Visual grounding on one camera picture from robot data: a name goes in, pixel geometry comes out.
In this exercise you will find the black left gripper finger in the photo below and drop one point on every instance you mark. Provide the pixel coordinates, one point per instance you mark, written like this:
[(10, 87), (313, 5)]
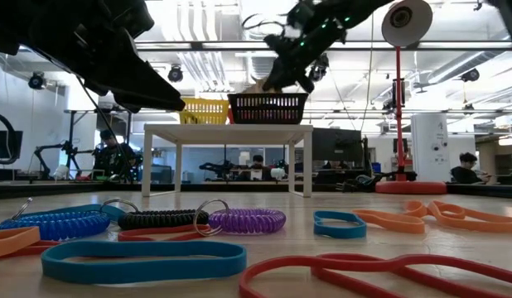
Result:
[(152, 89), (127, 106)]

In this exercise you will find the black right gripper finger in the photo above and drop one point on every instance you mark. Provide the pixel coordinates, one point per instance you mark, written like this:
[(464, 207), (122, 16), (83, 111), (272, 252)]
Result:
[(281, 72), (307, 83)]

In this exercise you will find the black plastic basket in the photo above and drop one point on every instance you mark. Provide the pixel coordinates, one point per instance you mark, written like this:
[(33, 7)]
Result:
[(264, 121)]

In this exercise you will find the yellow plastic basket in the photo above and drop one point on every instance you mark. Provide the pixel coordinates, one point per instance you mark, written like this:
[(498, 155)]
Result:
[(206, 111)]

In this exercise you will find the red plastic basket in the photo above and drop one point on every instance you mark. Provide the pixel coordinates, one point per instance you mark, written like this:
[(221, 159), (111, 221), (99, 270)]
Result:
[(230, 118)]

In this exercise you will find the black coil wristband keyring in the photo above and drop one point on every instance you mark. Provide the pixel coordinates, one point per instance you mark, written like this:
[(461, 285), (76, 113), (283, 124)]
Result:
[(165, 219)]

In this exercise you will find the red rubber band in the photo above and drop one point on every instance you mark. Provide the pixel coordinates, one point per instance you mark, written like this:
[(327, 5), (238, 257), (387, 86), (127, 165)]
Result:
[(140, 237), (347, 259), (44, 245)]

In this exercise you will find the blue coil wristband keyring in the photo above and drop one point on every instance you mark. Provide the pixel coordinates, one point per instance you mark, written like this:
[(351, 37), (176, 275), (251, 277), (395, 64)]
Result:
[(53, 225)]

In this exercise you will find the purple coil wristband keyring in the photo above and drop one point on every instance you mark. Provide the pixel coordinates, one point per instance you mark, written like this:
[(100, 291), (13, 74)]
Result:
[(247, 221)]

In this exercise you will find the orange rubber band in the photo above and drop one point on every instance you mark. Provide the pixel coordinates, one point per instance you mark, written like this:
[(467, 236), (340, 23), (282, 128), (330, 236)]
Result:
[(388, 227), (11, 242), (479, 225)]

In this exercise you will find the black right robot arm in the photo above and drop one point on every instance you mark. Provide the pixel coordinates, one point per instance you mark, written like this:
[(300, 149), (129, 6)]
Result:
[(363, 8)]

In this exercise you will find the black background robot arm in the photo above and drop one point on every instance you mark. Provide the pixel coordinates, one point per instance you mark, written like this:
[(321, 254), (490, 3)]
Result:
[(216, 167)]

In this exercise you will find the red desk lamp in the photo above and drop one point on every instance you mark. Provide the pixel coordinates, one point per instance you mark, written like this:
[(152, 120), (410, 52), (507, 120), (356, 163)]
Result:
[(409, 188)]

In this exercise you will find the person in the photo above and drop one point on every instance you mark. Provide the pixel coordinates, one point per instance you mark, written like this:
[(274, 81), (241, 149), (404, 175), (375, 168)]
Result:
[(258, 159), (113, 157), (467, 174)]

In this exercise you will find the black monitor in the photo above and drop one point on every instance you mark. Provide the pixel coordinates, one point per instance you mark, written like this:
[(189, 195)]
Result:
[(336, 145), (5, 145)]

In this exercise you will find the white perforated shelf riser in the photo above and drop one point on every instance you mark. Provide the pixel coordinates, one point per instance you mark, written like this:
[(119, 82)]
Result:
[(227, 133)]

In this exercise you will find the small white mug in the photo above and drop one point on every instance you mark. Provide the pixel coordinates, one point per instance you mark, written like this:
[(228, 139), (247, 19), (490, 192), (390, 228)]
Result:
[(277, 174)]

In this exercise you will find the white cylinder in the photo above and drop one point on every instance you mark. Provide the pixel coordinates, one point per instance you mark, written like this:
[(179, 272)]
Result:
[(430, 145)]

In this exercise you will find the black ceiling camera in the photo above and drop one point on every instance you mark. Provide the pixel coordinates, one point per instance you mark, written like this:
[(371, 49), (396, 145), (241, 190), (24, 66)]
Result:
[(320, 68), (37, 80), (175, 74), (470, 75)]

